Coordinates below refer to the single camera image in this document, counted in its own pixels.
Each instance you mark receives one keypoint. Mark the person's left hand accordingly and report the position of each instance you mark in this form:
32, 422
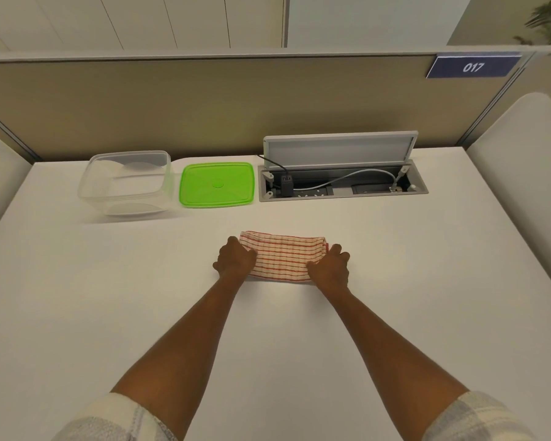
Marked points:
232, 262

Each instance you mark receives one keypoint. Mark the person's right hand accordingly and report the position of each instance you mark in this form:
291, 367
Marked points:
331, 270

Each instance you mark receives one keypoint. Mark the person's right fingers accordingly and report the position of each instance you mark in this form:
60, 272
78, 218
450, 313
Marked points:
337, 253

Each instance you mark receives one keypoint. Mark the person's left fingers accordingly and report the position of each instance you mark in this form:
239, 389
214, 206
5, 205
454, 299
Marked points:
245, 254

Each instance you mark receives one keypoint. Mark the red checked cloth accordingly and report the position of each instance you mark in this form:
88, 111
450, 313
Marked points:
282, 257

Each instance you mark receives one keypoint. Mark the person's left forearm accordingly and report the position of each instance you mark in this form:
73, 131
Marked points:
174, 349

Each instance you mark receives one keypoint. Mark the person's right forearm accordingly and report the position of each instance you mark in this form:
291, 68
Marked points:
388, 346

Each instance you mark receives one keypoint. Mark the green plastic container lid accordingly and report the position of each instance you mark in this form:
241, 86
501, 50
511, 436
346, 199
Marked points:
217, 185

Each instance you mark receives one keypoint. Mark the black power adapter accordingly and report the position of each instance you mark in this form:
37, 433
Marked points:
287, 185

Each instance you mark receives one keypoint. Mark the clear plastic food container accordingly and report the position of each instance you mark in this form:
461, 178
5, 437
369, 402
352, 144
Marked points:
126, 182

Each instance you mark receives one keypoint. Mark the beige desk partition panel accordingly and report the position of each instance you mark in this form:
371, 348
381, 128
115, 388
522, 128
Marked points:
220, 103

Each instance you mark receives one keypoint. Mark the person's plaid left sleeve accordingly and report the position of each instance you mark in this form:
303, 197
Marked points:
115, 420

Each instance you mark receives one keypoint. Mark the person's plaid sleeve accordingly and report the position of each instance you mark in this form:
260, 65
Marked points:
477, 417
115, 420

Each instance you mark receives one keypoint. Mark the person's plaid right sleeve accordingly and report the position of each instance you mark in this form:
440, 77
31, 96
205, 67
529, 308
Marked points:
477, 417

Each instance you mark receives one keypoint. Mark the blue desk number sign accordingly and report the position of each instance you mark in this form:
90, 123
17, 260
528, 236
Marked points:
473, 65

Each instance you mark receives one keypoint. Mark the green potted plant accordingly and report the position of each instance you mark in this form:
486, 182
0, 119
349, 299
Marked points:
544, 20

